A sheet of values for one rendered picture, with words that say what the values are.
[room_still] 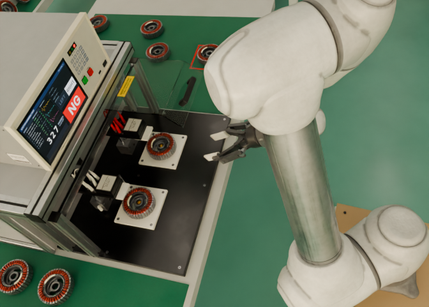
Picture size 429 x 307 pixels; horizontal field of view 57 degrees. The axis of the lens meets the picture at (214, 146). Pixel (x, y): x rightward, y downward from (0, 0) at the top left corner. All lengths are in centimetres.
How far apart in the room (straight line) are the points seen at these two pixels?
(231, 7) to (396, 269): 150
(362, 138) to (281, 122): 184
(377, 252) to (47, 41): 104
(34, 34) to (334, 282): 105
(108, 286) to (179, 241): 27
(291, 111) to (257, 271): 151
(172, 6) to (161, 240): 131
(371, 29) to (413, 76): 218
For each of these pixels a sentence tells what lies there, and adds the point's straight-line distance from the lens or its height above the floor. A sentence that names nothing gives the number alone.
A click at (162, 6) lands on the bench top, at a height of 75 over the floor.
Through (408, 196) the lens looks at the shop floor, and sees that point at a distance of 231.
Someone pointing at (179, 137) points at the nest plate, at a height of 78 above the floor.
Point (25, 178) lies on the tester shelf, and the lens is 125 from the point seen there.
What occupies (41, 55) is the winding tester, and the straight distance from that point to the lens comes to 123.
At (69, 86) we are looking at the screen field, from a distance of 124.
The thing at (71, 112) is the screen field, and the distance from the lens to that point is 126.
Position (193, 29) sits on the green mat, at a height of 75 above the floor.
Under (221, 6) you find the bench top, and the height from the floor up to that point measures 75.
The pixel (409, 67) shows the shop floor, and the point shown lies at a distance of 289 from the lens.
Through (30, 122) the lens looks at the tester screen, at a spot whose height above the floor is 127.
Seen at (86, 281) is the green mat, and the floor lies 75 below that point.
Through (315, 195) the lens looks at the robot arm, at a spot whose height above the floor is 128.
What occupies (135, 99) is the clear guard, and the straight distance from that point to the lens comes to 134.
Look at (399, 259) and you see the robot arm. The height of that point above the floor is 103.
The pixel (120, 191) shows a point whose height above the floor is 88.
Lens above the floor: 198
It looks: 54 degrees down
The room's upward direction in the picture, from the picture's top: 17 degrees counter-clockwise
